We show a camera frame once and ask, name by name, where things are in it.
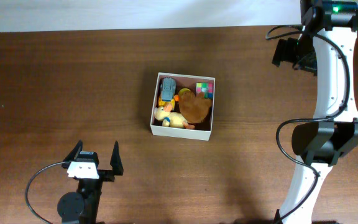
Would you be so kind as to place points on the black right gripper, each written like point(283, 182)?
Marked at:
point(284, 52)

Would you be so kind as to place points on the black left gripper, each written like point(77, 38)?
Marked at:
point(116, 163)

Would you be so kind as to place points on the yellow plush duck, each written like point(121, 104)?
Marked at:
point(164, 112)

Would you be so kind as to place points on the colourful puzzle cube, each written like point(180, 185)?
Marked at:
point(206, 88)

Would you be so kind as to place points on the grey yellow toy car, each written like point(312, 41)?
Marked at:
point(167, 92)

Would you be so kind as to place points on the brown plush toy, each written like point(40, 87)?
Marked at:
point(194, 108)

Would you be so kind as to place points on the yellow wooden rattle drum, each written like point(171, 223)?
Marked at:
point(182, 91)

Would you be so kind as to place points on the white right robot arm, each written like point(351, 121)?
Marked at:
point(322, 44)

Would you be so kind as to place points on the white cardboard box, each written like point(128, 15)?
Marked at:
point(203, 133)

